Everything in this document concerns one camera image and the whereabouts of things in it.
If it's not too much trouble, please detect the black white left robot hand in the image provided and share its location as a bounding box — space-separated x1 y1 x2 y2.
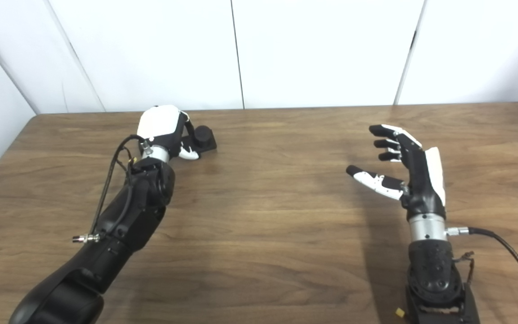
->
137 105 201 161

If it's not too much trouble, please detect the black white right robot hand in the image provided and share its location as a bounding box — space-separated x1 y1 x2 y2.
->
346 125 447 221

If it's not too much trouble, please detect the black peg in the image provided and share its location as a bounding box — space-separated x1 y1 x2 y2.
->
182 125 218 156

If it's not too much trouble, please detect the thin right arm wire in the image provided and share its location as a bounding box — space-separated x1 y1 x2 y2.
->
451 251 476 285

